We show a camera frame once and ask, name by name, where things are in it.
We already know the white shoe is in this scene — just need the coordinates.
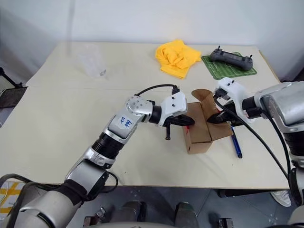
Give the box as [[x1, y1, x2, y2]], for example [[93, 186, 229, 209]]
[[270, 190, 292, 207]]

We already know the green soccer field mat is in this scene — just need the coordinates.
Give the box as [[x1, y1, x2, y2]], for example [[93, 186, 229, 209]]
[[201, 52, 258, 80]]

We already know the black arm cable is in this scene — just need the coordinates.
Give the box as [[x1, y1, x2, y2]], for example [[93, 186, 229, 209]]
[[136, 84, 180, 97], [213, 95, 294, 186], [246, 106, 293, 181]]

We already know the blue pen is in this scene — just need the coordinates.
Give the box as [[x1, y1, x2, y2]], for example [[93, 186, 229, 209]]
[[230, 125, 243, 159]]

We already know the black elbow loop cable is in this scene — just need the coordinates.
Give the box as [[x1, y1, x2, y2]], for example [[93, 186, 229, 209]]
[[102, 171, 119, 193]]

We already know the black shoulder cable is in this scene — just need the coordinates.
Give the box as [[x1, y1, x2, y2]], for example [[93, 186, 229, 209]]
[[0, 174, 48, 190]]

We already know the white handwritten label sticker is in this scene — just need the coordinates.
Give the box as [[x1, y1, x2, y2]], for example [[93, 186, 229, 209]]
[[117, 115, 133, 130]]

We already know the grey handheld controller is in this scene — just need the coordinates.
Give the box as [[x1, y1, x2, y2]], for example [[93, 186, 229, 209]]
[[209, 45, 254, 71]]

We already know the dark rounded shape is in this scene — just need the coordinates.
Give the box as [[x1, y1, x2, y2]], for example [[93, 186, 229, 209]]
[[118, 201, 147, 228], [174, 201, 199, 228]]

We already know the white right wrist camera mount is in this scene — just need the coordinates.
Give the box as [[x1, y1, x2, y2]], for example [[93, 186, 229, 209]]
[[214, 77, 259, 124]]

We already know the brown cardboard box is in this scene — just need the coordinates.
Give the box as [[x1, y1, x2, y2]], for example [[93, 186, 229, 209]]
[[182, 89, 234, 155]]

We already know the black metal stand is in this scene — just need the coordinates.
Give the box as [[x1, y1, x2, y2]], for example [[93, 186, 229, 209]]
[[0, 67, 29, 110]]

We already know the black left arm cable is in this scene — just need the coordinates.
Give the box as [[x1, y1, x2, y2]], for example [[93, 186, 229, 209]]
[[136, 84, 180, 97]]

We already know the clear plastic bag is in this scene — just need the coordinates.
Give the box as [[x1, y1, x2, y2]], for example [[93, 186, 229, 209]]
[[76, 44, 107, 79]]

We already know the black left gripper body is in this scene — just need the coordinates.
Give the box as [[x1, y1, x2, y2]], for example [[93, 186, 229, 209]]
[[164, 115, 188, 141]]

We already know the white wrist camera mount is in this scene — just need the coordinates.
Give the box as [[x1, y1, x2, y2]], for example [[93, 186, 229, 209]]
[[159, 91, 189, 128], [214, 77, 259, 124]]

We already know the yellow cloth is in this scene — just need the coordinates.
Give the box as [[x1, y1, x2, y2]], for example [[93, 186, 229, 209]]
[[154, 39, 202, 79]]

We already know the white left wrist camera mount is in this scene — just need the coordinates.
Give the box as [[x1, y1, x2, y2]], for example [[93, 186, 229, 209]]
[[159, 91, 189, 128]]

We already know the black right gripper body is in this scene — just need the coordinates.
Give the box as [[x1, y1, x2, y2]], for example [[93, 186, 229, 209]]
[[220, 101, 246, 127]]

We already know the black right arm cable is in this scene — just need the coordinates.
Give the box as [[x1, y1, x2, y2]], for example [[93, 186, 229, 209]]
[[213, 95, 294, 186], [246, 106, 293, 181]]

